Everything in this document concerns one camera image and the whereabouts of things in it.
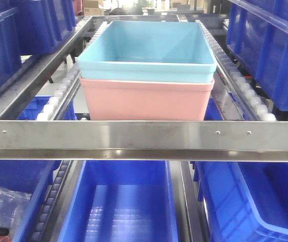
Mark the pink plastic box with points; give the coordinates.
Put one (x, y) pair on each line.
(137, 100)

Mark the light blue plastic box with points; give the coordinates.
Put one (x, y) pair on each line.
(149, 51)

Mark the stainless steel shelf rack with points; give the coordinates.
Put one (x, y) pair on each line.
(241, 136)

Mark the blue bin shelf upper right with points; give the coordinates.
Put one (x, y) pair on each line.
(258, 38)

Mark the blue bin shelf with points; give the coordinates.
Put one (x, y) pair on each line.
(32, 28)
(258, 38)

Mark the blue bin shelf upper left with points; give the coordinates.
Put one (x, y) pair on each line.
(32, 28)

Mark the blue bin lower middle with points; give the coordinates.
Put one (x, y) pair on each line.
(125, 200)

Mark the left white roller track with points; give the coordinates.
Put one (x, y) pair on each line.
(61, 92)

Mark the white roller track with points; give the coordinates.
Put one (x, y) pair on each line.
(61, 92)
(237, 75)

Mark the right white roller track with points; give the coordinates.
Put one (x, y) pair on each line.
(237, 75)

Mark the blue bin under left track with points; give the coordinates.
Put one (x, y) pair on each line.
(36, 106)

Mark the blue bin lower left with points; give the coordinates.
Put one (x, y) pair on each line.
(32, 177)

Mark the cardboard box background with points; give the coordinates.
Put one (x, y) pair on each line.
(92, 7)

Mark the lower black roller track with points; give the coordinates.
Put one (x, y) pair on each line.
(51, 198)

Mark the blue bin lower right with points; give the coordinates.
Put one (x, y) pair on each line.
(245, 201)

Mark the clear plastic bag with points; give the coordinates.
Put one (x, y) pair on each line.
(12, 208)

